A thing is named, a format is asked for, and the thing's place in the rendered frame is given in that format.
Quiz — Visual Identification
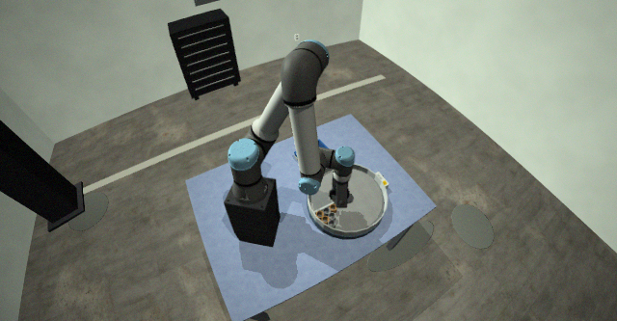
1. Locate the blue crate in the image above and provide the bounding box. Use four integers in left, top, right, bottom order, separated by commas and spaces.
295, 139, 327, 160

